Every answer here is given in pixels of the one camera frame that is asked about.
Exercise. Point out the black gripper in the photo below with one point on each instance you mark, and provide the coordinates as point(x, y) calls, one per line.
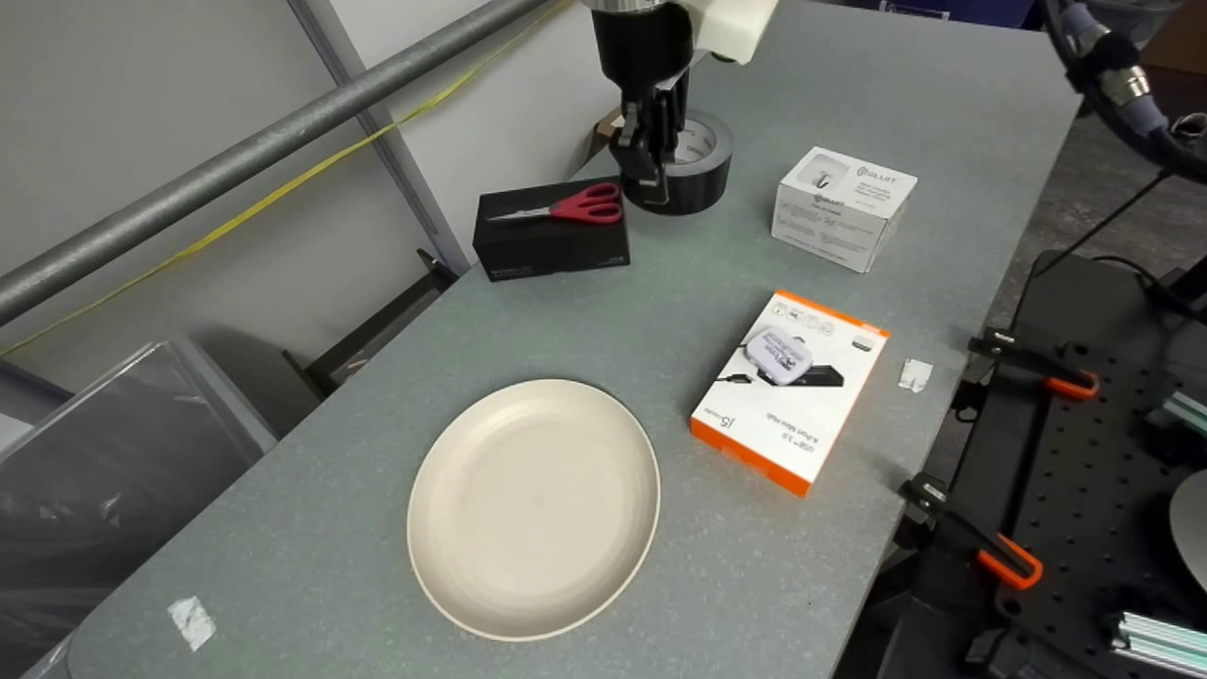
point(646, 52)

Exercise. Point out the black tape roll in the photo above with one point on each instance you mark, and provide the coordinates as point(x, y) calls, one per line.
point(696, 174)

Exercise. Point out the white tape piece right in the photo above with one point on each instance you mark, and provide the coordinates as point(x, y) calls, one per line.
point(912, 374)

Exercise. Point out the white tape piece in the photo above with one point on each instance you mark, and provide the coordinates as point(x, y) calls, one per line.
point(194, 624)
point(912, 374)

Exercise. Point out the cream round plate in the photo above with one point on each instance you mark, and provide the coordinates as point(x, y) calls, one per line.
point(534, 511)

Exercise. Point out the white tape piece left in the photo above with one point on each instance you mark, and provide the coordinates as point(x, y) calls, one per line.
point(194, 624)

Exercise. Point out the wooden framed object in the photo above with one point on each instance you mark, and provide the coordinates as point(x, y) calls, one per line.
point(604, 126)

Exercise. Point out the black rectangular box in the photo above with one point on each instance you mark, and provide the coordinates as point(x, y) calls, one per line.
point(544, 248)

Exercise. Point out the white cardboard box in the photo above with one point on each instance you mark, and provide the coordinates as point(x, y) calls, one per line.
point(838, 211)

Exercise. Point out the orange and white product box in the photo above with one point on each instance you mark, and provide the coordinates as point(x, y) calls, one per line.
point(788, 388)

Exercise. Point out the upper orange black clamp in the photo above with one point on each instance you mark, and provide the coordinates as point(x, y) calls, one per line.
point(1004, 349)

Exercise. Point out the orange black clamp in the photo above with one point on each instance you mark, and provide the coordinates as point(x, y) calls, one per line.
point(1004, 349)
point(1004, 560)

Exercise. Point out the lower orange black clamp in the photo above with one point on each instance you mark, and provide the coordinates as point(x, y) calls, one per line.
point(1004, 560)

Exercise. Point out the black perforated mounting board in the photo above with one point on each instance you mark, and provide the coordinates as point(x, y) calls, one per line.
point(1080, 486)

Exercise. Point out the grey metal pole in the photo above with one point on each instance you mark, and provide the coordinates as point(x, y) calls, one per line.
point(106, 238)

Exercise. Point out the dark grey chair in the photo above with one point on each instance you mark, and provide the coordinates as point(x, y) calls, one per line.
point(96, 490)

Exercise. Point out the aluminium extrusion bar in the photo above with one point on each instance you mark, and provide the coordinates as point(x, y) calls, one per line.
point(1159, 645)

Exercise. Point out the red handled scissors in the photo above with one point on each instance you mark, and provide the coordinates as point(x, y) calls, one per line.
point(597, 204)

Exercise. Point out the robot arm with cable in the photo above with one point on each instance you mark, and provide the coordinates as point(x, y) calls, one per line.
point(1105, 75)

